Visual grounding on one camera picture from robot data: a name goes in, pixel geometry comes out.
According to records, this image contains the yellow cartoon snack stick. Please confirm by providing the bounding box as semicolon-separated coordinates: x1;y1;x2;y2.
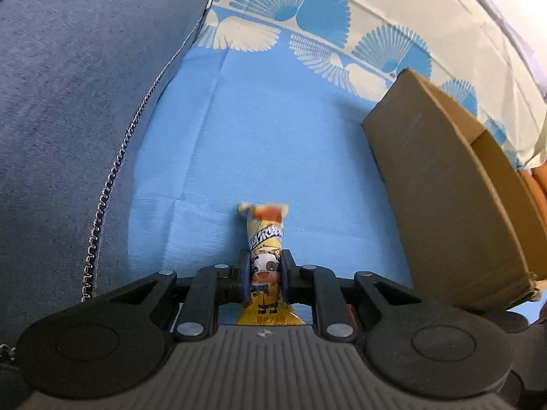
237;202;304;326

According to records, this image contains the brown cardboard box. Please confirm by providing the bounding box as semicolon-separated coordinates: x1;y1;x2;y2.
362;69;546;312

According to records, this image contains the blue fan pattern cloth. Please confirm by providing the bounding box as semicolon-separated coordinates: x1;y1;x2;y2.
128;0;546;287

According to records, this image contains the blue denim cushion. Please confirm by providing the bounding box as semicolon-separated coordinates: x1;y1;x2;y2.
1;0;211;347

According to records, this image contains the metal chain strap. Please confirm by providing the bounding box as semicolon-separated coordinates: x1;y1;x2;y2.
0;0;215;362

